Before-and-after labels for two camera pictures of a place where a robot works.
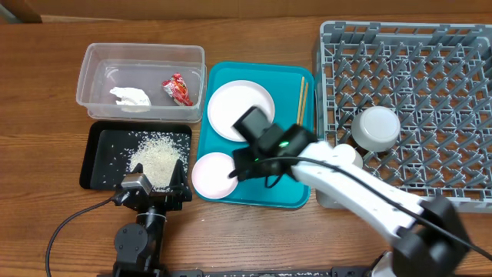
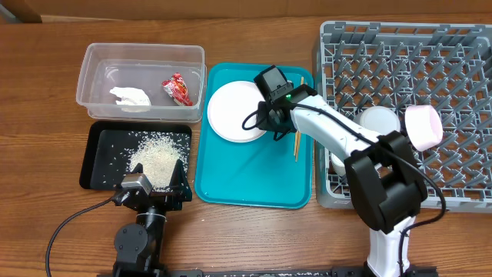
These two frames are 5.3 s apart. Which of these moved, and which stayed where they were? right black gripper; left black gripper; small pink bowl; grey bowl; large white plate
Moved: small pink bowl; right black gripper
Stayed: left black gripper; large white plate; grey bowl
